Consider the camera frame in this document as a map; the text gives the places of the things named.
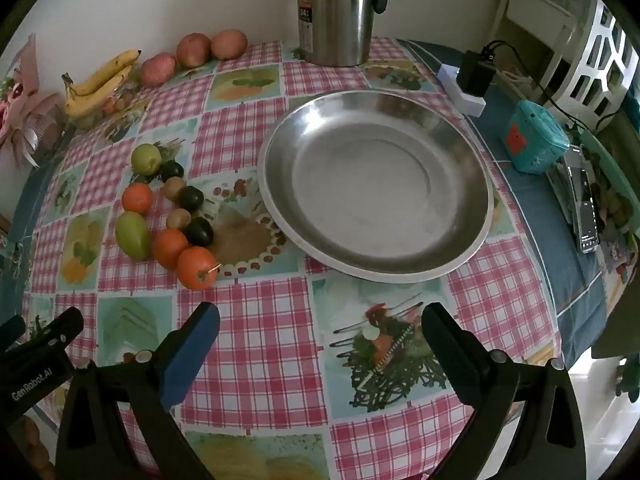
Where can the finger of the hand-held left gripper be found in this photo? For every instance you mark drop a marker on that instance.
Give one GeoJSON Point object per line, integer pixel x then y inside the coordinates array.
{"type": "Point", "coordinates": [10, 331]}
{"type": "Point", "coordinates": [60, 330]}

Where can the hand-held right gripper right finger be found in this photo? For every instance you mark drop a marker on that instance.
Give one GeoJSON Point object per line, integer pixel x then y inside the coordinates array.
{"type": "Point", "coordinates": [445, 335]}

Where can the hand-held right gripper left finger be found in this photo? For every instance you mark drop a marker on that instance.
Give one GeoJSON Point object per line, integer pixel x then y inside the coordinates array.
{"type": "Point", "coordinates": [192, 355]}

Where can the orange tangerine with stem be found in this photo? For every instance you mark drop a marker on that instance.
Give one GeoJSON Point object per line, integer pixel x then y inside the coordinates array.
{"type": "Point", "coordinates": [196, 267]}

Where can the green mango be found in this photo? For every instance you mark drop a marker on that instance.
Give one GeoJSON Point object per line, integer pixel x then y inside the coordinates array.
{"type": "Point", "coordinates": [132, 235]}

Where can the dark plum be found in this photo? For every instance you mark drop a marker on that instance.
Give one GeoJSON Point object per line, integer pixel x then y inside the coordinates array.
{"type": "Point", "coordinates": [199, 232]}
{"type": "Point", "coordinates": [191, 198]}
{"type": "Point", "coordinates": [173, 171]}

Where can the brown longan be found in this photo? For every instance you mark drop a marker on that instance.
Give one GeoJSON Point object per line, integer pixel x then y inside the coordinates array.
{"type": "Point", "coordinates": [173, 188]}
{"type": "Point", "coordinates": [178, 220]}

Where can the round steel plate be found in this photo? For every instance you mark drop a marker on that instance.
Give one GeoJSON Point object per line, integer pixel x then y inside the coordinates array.
{"type": "Point", "coordinates": [370, 185]}

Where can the green guava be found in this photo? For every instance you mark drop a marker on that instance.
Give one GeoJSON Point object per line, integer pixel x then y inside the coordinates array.
{"type": "Point", "coordinates": [146, 159]}

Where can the blue cloth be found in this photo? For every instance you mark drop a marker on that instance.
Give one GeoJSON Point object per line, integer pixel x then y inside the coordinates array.
{"type": "Point", "coordinates": [540, 240]}

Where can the teal plastic box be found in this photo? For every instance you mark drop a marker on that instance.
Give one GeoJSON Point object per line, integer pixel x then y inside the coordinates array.
{"type": "Point", "coordinates": [535, 135]}

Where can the green tray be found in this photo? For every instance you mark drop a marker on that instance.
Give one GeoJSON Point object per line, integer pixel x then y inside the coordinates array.
{"type": "Point", "coordinates": [607, 170]}

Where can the white power strip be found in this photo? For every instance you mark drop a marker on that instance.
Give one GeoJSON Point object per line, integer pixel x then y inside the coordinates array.
{"type": "Point", "coordinates": [472, 105]}

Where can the clear bag of small produce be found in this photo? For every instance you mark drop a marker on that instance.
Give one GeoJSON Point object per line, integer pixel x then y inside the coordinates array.
{"type": "Point", "coordinates": [122, 102]}

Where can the pink wrapping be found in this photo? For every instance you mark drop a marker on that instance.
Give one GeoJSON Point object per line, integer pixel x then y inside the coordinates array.
{"type": "Point", "coordinates": [27, 85]}

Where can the yellow banana bunch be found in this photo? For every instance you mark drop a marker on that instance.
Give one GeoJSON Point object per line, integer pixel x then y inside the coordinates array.
{"type": "Point", "coordinates": [107, 72]}

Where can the black charger adapter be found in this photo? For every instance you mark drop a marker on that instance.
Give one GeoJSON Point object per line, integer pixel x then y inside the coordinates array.
{"type": "Point", "coordinates": [475, 72]}

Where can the red apple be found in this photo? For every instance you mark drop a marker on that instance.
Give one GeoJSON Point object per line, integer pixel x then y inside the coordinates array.
{"type": "Point", "coordinates": [157, 69]}
{"type": "Point", "coordinates": [193, 50]}
{"type": "Point", "coordinates": [228, 43]}

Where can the white plastic lattice basket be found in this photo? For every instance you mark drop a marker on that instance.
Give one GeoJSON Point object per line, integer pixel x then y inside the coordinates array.
{"type": "Point", "coordinates": [600, 50]}

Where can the stainless steel thermos jug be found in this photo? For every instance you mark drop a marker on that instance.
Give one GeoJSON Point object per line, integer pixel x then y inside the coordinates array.
{"type": "Point", "coordinates": [335, 10]}

